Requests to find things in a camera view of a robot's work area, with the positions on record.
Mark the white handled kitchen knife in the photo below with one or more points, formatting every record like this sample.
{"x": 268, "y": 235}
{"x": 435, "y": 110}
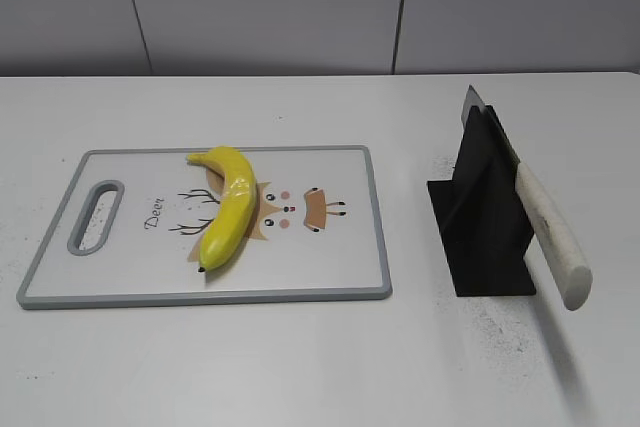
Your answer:
{"x": 563, "y": 254}

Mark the yellow plastic banana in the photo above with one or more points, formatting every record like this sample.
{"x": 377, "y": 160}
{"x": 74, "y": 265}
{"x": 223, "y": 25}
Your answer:
{"x": 224, "y": 234}

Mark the white deer cutting board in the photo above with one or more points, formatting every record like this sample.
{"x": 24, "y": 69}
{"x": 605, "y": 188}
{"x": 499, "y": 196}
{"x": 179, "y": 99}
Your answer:
{"x": 128, "y": 228}

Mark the black knife stand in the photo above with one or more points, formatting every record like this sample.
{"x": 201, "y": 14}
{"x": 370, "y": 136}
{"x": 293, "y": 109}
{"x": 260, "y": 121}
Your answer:
{"x": 483, "y": 226}

